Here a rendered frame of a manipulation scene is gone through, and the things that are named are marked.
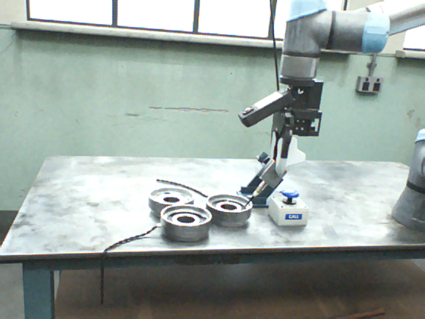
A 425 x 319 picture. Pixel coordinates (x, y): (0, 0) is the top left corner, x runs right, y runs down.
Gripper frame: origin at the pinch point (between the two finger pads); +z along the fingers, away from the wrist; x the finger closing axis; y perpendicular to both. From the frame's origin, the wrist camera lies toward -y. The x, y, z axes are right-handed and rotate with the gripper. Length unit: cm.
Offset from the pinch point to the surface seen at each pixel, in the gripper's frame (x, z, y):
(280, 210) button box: -1.5, 9.1, 1.8
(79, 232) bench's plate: -4.5, 12.9, -41.0
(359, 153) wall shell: 168, 43, 112
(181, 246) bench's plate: -10.4, 13.0, -20.8
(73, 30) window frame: 152, -21, -62
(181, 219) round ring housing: -2.4, 11.0, -20.2
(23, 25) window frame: 151, -21, -85
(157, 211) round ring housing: 2.3, 11.2, -25.1
